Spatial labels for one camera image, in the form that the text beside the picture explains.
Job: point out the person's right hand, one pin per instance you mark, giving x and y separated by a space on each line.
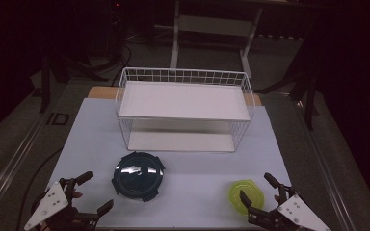
276 199

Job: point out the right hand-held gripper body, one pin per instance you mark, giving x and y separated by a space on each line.
297 213

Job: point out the person's left hand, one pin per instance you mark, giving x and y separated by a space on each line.
77 194

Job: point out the metal floor rail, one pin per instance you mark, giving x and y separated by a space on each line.
9 166
327 173

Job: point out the white metal table frame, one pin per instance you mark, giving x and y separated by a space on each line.
175 48

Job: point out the black metal stand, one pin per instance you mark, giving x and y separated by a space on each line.
45 83

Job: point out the green translucent food container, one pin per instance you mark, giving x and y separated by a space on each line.
254 188

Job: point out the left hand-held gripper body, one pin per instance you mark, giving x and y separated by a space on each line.
49 203

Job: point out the black floor socket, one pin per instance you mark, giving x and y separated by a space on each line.
58 118

